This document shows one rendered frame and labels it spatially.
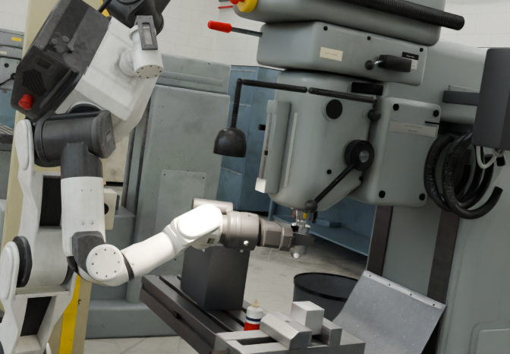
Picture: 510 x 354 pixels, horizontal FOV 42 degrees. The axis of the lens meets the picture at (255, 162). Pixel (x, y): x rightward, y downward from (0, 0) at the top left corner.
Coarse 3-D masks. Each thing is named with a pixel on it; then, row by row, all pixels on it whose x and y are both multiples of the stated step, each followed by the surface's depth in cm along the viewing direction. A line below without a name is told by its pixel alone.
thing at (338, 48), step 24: (264, 24) 158; (288, 24) 149; (312, 24) 141; (264, 48) 157; (288, 48) 148; (312, 48) 141; (336, 48) 143; (360, 48) 147; (384, 48) 150; (408, 48) 153; (336, 72) 147; (360, 72) 148; (384, 72) 151; (408, 72) 155
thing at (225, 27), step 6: (210, 24) 151; (216, 24) 151; (222, 24) 152; (228, 24) 153; (222, 30) 153; (228, 30) 153; (234, 30) 154; (240, 30) 155; (246, 30) 156; (252, 30) 157; (258, 36) 158
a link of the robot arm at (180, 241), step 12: (204, 204) 153; (180, 216) 150; (192, 216) 150; (204, 216) 151; (216, 216) 152; (168, 228) 150; (180, 228) 148; (192, 228) 149; (204, 228) 150; (216, 228) 151; (180, 240) 148; (192, 240) 148; (180, 252) 150
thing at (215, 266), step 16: (192, 256) 198; (208, 256) 186; (224, 256) 187; (240, 256) 189; (192, 272) 197; (208, 272) 186; (224, 272) 187; (240, 272) 189; (192, 288) 196; (208, 288) 186; (224, 288) 188; (240, 288) 190; (208, 304) 187; (224, 304) 189; (240, 304) 191
